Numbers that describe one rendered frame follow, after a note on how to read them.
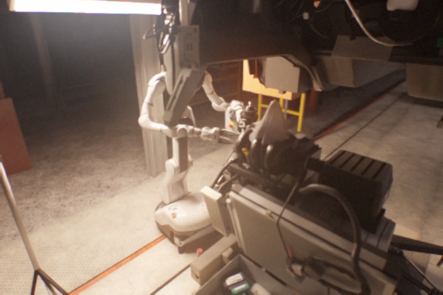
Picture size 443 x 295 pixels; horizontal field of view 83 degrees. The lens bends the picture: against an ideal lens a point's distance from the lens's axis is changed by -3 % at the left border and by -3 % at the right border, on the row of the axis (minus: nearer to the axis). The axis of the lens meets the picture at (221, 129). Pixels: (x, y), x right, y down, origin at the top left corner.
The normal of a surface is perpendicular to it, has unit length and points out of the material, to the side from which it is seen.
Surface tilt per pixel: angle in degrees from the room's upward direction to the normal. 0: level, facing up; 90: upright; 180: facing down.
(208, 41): 90
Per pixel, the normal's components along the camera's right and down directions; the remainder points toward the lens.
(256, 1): -0.05, 0.29
